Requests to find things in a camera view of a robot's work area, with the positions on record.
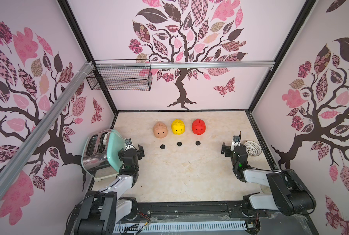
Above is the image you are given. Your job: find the pink piggy bank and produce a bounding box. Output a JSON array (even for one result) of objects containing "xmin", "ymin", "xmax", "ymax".
[{"xmin": 153, "ymin": 122, "xmax": 168, "ymax": 139}]

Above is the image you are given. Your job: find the red piggy bank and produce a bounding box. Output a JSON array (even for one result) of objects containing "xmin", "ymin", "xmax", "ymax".
[{"xmin": 192, "ymin": 118, "xmax": 206, "ymax": 135}]

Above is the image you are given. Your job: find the yellow piggy bank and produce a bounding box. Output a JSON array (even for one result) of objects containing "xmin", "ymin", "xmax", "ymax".
[{"xmin": 171, "ymin": 119, "xmax": 185, "ymax": 135}]

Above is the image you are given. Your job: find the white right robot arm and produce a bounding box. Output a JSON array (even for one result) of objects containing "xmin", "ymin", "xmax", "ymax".
[{"xmin": 221, "ymin": 142, "xmax": 317, "ymax": 216}]

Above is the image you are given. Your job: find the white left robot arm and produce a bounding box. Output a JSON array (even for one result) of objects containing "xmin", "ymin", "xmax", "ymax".
[{"xmin": 65, "ymin": 145, "xmax": 145, "ymax": 235}]

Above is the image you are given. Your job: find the white sink strainer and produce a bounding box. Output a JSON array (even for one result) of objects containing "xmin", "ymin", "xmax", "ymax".
[{"xmin": 244, "ymin": 141, "xmax": 262, "ymax": 157}]

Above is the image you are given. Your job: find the mint green chrome toaster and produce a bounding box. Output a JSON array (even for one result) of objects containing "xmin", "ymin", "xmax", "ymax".
[{"xmin": 81, "ymin": 129, "xmax": 125, "ymax": 182}]

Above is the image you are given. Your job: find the white slotted cable duct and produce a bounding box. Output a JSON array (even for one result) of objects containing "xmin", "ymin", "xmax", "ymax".
[{"xmin": 113, "ymin": 221, "xmax": 247, "ymax": 235}]

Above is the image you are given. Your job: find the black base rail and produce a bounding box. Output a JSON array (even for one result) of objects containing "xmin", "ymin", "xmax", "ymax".
[{"xmin": 64, "ymin": 200, "xmax": 310, "ymax": 235}]

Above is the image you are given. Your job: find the black wire basket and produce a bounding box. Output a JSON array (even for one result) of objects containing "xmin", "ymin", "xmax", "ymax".
[{"xmin": 87, "ymin": 59, "xmax": 153, "ymax": 91}]

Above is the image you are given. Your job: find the aluminium rail back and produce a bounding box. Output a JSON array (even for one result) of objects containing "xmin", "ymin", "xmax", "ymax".
[{"xmin": 96, "ymin": 61, "xmax": 275, "ymax": 69}]

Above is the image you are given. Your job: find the aluminium rail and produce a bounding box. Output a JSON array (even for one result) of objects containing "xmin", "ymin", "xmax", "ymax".
[
  {"xmin": 0, "ymin": 61, "xmax": 94, "ymax": 201},
  {"xmin": 96, "ymin": 61, "xmax": 275, "ymax": 69}
]

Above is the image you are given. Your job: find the aluminium rail left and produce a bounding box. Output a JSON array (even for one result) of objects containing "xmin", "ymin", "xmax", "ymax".
[{"xmin": 0, "ymin": 61, "xmax": 94, "ymax": 201}]

